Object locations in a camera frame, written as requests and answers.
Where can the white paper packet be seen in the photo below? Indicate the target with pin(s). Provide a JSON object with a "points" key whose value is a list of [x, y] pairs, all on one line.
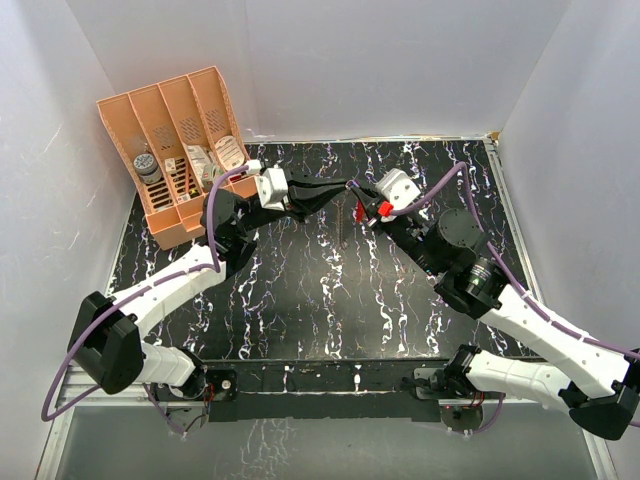
{"points": [[199, 158]]}

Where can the orange plastic desk organizer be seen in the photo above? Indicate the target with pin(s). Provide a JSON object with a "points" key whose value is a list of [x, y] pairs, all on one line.
{"points": [[158, 119]]}

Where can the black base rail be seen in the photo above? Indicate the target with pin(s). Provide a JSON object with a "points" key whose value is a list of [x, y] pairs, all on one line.
{"points": [[230, 391]]}

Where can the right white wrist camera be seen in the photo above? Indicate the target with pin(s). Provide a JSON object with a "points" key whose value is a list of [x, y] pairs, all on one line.
{"points": [[398, 188]]}

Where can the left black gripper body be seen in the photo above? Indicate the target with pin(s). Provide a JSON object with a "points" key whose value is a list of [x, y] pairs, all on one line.
{"points": [[266, 214]]}

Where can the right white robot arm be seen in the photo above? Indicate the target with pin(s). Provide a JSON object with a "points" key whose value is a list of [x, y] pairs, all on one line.
{"points": [[596, 386]]}

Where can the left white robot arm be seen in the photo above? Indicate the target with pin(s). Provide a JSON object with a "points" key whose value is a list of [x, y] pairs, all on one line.
{"points": [[108, 340]]}

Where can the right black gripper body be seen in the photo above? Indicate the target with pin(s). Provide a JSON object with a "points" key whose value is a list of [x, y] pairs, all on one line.
{"points": [[408, 234]]}

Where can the round white label tin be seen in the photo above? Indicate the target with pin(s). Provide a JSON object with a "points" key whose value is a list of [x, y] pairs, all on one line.
{"points": [[229, 153]]}

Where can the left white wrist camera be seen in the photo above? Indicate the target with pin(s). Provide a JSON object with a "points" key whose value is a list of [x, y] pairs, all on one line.
{"points": [[272, 188]]}

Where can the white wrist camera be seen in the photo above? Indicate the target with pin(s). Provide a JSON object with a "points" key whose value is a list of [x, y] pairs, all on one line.
{"points": [[398, 188], [272, 188]]}

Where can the black jar white lid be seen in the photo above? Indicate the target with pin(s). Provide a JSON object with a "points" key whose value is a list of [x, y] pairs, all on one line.
{"points": [[147, 169]]}

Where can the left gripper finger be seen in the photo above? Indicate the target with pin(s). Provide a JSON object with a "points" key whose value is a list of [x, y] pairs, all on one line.
{"points": [[302, 180], [308, 200]]}

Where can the small white red box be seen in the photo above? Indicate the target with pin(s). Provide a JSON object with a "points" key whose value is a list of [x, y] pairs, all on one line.
{"points": [[170, 165]]}

